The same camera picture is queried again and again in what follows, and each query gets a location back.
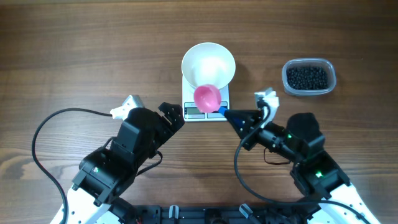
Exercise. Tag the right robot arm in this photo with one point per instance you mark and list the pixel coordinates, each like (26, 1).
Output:
(328, 194)

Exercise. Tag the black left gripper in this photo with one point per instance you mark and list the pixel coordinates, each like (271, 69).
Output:
(177, 121)

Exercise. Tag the pink scoop with blue handle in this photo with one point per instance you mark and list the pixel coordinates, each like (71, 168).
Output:
(208, 99)

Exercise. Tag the white bowl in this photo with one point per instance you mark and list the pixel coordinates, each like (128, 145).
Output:
(208, 63)

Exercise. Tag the white digital kitchen scale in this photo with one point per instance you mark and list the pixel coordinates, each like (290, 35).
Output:
(191, 112)

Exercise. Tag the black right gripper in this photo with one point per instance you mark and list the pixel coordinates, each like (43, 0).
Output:
(252, 118)

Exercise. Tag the clear plastic bean container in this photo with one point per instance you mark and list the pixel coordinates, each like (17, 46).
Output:
(313, 62)

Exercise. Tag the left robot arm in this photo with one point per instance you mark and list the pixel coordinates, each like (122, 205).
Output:
(108, 171)

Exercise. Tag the black beans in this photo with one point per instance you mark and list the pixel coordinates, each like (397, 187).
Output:
(307, 78)

